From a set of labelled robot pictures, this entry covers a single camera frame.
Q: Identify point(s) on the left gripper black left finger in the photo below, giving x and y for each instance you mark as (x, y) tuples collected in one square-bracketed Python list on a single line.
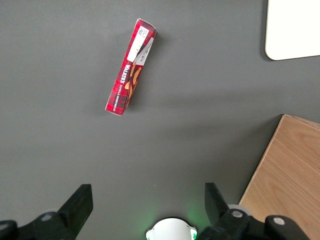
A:
[(75, 210)]

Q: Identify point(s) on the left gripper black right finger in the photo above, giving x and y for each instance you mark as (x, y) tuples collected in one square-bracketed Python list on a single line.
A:
[(217, 210)]

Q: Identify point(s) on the red tartan cookie box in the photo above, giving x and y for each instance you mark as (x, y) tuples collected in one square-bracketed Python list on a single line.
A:
[(130, 67)]

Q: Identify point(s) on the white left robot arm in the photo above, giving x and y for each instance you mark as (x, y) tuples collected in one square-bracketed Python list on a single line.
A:
[(170, 230)]

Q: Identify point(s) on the cream plastic tray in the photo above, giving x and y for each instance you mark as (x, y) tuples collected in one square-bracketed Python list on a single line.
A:
[(292, 27)]

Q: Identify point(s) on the wooden drawer cabinet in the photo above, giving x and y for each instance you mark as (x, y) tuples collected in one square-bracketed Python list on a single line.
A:
[(287, 175)]

